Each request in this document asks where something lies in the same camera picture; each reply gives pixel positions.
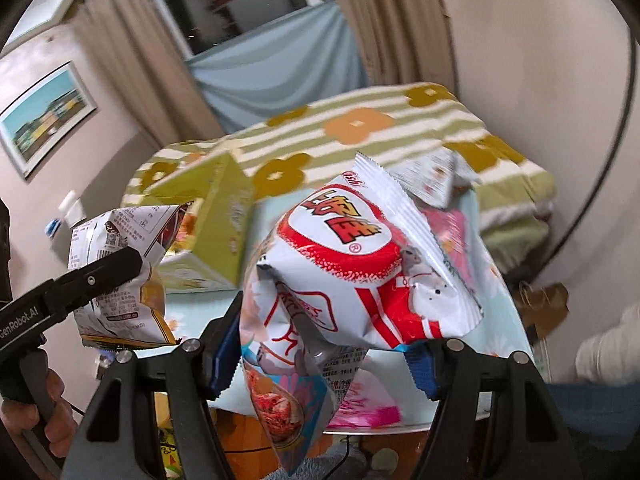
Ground red white snack bag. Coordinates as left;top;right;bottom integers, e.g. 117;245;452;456
239;152;485;478

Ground brown paper bag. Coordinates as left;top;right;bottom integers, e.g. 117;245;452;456
517;280;571;342

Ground light blue daisy tablecloth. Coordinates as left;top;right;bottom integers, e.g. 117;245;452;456
162;190;538;432

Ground green cardboard box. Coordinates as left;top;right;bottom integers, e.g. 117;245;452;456
142;152;257;293

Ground black wall cable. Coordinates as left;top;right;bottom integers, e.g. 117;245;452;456
547;25;638;266

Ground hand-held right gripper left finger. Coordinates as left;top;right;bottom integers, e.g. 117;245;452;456
60;292;246;480

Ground yellow white snack packet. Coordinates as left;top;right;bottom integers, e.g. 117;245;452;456
67;204;193;348

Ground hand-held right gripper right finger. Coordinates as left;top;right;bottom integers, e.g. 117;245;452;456
404;337;586;480

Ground framed wall picture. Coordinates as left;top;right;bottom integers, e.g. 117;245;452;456
0;60;98;181

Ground person's left hand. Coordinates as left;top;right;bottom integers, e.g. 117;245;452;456
0;352;81;461

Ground silver white snack packet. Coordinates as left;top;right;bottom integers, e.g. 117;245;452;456
387;152;481;211

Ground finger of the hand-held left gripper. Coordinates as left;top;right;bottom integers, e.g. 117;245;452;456
42;247;146;319

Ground grey rug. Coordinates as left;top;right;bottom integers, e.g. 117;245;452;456
280;447;426;480

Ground striped flower blanket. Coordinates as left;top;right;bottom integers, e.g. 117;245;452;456
120;82;558;271

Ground pink snack packet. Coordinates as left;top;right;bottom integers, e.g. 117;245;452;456
420;205;482;286
327;360;403;428

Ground beige curtain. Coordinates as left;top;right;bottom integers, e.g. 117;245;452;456
320;0;458;96
70;0;226;147

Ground white fleece garment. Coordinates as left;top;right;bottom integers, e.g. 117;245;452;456
575;305;640;386

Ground light blue cloth curtain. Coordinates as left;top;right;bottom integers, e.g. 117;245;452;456
187;2;371;136

